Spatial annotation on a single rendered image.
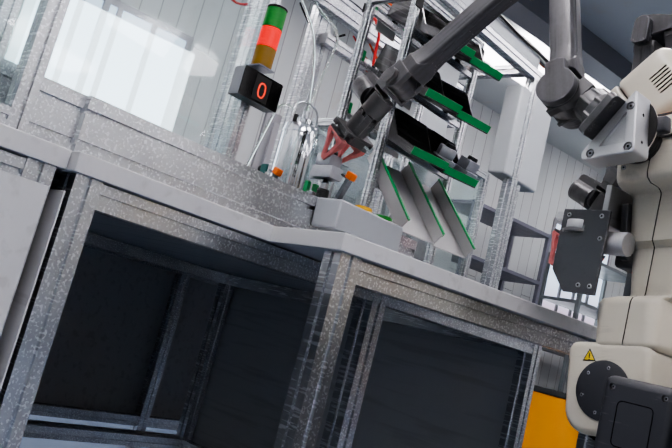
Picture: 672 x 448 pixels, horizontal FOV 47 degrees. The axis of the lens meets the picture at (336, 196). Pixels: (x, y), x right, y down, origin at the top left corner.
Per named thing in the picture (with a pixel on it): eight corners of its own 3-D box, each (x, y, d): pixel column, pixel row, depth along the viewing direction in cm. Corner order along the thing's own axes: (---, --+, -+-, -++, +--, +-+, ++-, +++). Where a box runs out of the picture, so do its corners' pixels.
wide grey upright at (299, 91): (262, 275, 315) (347, -34, 339) (246, 270, 309) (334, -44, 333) (255, 274, 318) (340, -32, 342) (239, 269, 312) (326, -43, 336)
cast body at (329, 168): (341, 182, 184) (348, 154, 185) (329, 176, 181) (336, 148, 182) (315, 181, 190) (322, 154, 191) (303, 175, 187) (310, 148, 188)
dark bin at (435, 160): (445, 171, 205) (459, 147, 203) (410, 154, 197) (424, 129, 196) (392, 134, 227) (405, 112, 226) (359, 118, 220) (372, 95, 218)
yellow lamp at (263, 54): (275, 71, 184) (280, 52, 185) (260, 62, 180) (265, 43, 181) (261, 72, 187) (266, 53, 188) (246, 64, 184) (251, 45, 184)
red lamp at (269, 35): (280, 52, 185) (286, 33, 185) (265, 43, 181) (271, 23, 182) (266, 53, 188) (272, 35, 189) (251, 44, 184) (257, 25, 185)
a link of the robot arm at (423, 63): (535, -50, 163) (558, -18, 170) (523, -61, 167) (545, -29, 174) (382, 85, 174) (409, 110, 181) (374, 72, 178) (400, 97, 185)
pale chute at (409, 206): (433, 245, 200) (445, 233, 198) (397, 230, 192) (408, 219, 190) (400, 173, 219) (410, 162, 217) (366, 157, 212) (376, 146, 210)
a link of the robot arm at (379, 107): (383, 95, 176) (399, 106, 179) (372, 80, 181) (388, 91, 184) (363, 118, 178) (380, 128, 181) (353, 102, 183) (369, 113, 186)
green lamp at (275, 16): (286, 33, 185) (291, 14, 186) (271, 23, 182) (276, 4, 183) (272, 34, 189) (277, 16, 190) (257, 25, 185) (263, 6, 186)
